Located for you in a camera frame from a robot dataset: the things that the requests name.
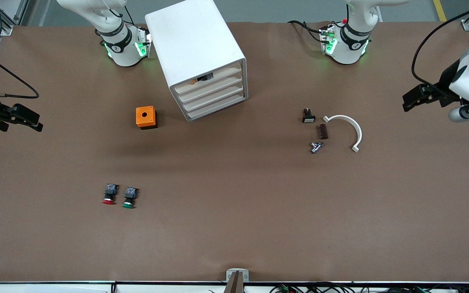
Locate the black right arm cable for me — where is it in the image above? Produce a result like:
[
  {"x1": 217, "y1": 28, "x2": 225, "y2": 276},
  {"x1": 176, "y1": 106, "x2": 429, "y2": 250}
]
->
[{"x1": 0, "y1": 48, "x2": 40, "y2": 99}]

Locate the orange box with hole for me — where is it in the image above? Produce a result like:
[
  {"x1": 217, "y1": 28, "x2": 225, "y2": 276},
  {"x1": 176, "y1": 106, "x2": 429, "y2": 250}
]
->
[{"x1": 136, "y1": 106, "x2": 158, "y2": 130}]

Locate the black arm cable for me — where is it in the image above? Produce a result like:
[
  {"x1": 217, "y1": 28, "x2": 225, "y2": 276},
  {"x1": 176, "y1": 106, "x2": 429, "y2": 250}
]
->
[
  {"x1": 0, "y1": 48, "x2": 40, "y2": 99},
  {"x1": 412, "y1": 4, "x2": 469, "y2": 90}
]

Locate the black base cable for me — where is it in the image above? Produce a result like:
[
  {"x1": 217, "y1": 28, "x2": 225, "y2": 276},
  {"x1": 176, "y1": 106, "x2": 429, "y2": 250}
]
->
[
  {"x1": 287, "y1": 20, "x2": 327, "y2": 43},
  {"x1": 110, "y1": 0, "x2": 136, "y2": 27}
]

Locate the white table edge rail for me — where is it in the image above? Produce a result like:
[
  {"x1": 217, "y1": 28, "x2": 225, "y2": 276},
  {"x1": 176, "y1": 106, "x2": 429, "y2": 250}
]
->
[{"x1": 0, "y1": 281, "x2": 469, "y2": 293}]

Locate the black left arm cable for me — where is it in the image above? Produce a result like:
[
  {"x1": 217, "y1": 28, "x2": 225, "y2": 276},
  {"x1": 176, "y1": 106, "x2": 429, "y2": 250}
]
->
[{"x1": 412, "y1": 4, "x2": 469, "y2": 90}]

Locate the white curved plastic arc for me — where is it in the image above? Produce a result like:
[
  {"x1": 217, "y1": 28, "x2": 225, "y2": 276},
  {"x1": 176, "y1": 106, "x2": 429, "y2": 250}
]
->
[{"x1": 323, "y1": 115, "x2": 363, "y2": 153}]

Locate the green mushroom push button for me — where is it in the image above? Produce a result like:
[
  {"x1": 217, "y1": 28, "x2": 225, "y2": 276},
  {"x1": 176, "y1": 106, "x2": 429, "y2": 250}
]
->
[{"x1": 122, "y1": 187, "x2": 139, "y2": 209}]

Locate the red mushroom push button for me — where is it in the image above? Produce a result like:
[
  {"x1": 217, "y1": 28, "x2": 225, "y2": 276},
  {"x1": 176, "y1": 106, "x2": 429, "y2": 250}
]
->
[{"x1": 103, "y1": 183, "x2": 119, "y2": 205}]

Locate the tangled black cable bundle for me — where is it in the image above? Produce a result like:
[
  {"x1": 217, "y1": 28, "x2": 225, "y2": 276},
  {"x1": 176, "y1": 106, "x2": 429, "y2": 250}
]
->
[{"x1": 269, "y1": 282, "x2": 469, "y2": 293}]

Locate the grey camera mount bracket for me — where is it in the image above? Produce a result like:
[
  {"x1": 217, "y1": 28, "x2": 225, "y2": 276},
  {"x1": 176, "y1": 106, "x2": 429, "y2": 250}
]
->
[{"x1": 223, "y1": 269, "x2": 250, "y2": 293}]

